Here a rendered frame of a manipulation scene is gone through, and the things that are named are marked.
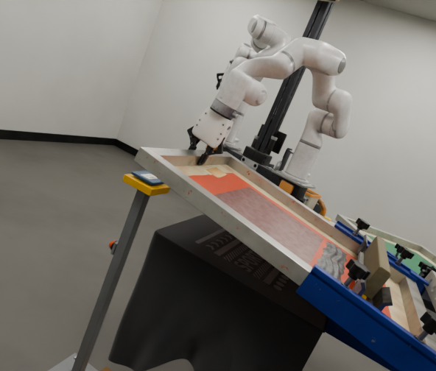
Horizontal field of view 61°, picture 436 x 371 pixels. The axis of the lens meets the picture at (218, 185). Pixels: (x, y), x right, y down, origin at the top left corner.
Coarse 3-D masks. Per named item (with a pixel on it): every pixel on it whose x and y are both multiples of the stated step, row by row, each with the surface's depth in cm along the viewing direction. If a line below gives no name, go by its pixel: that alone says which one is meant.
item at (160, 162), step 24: (144, 168) 89; (168, 168) 86; (240, 168) 137; (192, 192) 84; (216, 216) 82; (240, 216) 83; (312, 216) 128; (240, 240) 80; (264, 240) 78; (336, 240) 126; (288, 264) 77; (408, 288) 108; (408, 312) 95; (432, 336) 80
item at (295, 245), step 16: (192, 176) 103; (208, 176) 112; (224, 192) 105; (240, 208) 100; (256, 208) 108; (256, 224) 96; (272, 224) 103; (288, 240) 98; (304, 256) 93; (320, 256) 101; (352, 288) 92
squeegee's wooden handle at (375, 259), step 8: (376, 240) 108; (368, 248) 111; (376, 248) 99; (384, 248) 101; (368, 256) 102; (376, 256) 91; (384, 256) 92; (368, 264) 94; (376, 264) 85; (384, 264) 84; (376, 272) 81; (384, 272) 80; (368, 280) 82; (376, 280) 81; (384, 280) 80; (368, 288) 82; (376, 288) 81; (368, 296) 82
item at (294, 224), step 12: (228, 180) 120; (240, 180) 128; (240, 192) 114; (252, 192) 122; (252, 204) 110; (264, 204) 118; (276, 204) 126; (276, 216) 112; (288, 216) 120; (288, 228) 108; (300, 228) 115; (312, 228) 123; (312, 240) 110; (324, 240) 118
